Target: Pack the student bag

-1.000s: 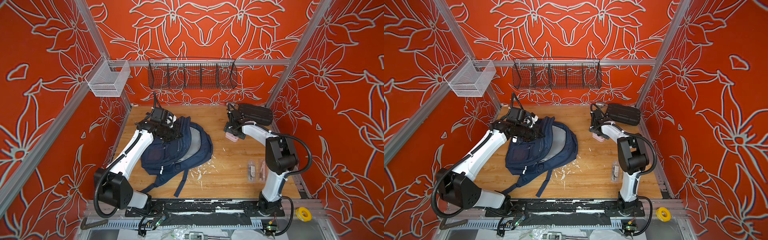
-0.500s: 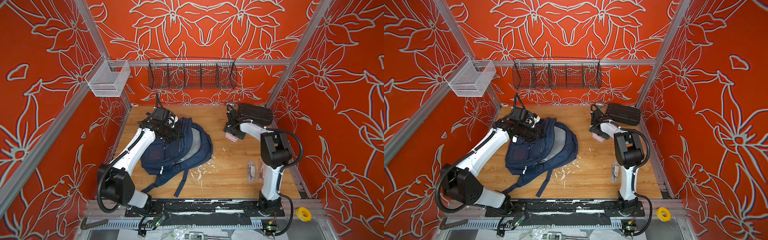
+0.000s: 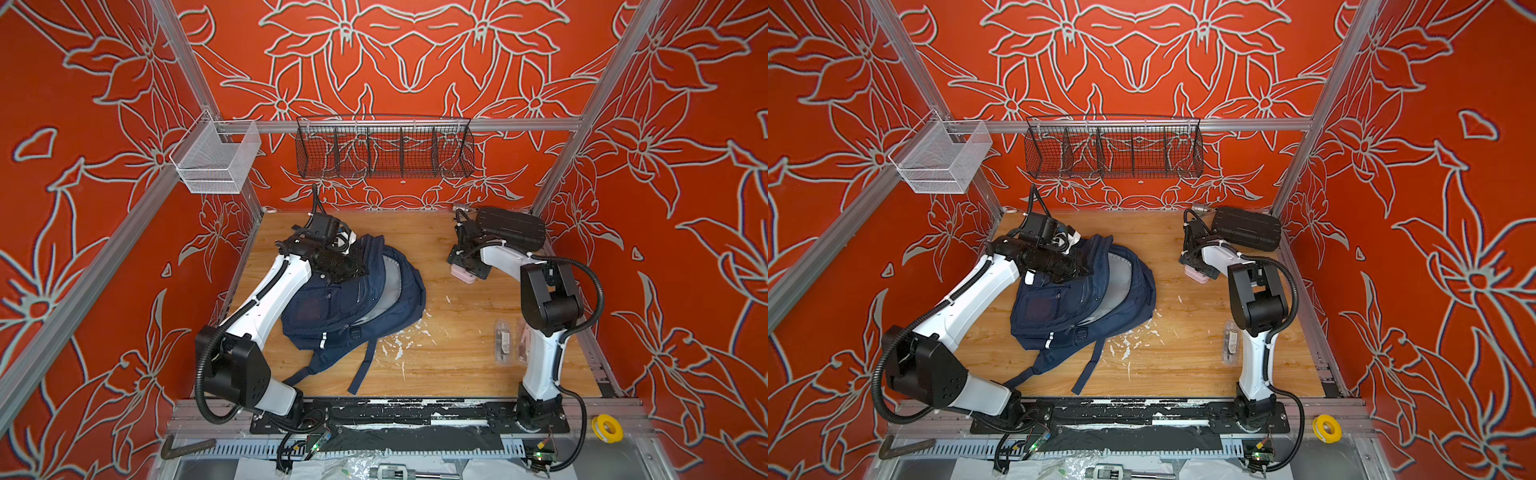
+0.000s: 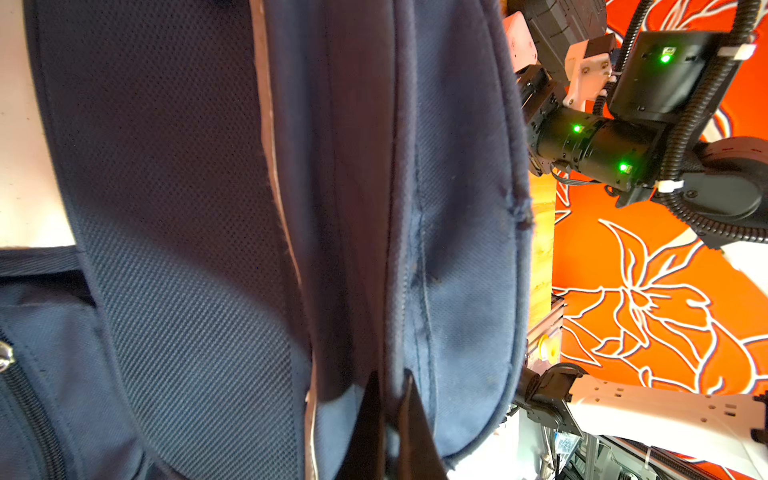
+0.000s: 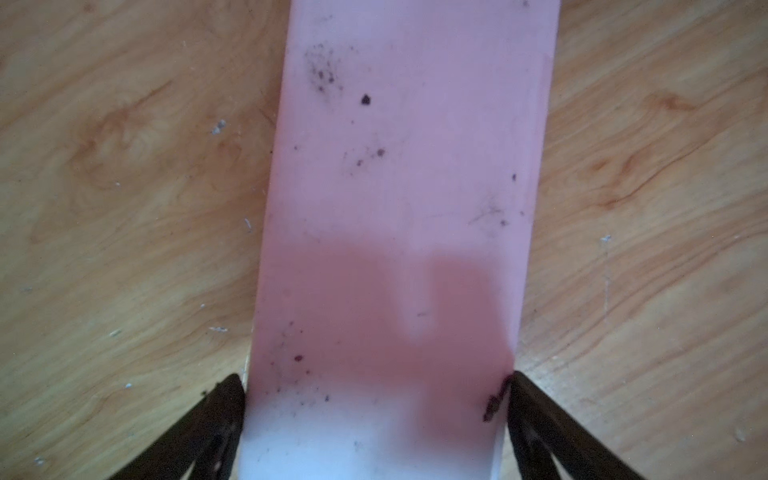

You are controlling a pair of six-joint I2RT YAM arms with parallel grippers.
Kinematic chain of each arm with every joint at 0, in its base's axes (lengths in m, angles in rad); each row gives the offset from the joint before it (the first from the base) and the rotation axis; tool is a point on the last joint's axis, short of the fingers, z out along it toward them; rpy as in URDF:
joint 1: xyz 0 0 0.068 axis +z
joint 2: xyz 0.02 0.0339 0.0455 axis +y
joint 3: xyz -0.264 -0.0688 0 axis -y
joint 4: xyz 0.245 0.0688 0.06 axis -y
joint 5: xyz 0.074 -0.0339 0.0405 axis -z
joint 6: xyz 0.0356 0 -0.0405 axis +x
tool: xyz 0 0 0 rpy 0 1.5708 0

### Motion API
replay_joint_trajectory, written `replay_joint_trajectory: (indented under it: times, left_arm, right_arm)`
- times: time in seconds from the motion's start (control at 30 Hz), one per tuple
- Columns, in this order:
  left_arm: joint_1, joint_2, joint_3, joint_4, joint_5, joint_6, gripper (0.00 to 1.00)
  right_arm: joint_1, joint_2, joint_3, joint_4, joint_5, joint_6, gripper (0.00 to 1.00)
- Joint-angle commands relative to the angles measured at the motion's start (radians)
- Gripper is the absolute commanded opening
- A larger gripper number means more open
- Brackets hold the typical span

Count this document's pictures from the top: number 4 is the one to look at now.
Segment black hard plastic case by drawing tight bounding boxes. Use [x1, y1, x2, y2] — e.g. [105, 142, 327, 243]
[506, 0, 607, 83]

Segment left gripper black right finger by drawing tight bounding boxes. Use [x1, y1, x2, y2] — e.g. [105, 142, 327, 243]
[398, 370, 447, 480]

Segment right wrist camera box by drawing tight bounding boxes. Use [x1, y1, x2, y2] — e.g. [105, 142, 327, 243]
[563, 33, 616, 111]

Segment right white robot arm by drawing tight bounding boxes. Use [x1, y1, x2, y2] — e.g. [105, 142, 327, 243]
[505, 1, 767, 479]

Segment navy blue backpack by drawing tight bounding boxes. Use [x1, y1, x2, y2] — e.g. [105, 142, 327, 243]
[1, 1, 532, 479]

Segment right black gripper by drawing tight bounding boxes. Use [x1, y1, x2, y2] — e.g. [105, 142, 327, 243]
[517, 65, 660, 207]

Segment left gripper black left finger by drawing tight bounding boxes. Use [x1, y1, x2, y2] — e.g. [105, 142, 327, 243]
[335, 372, 386, 480]

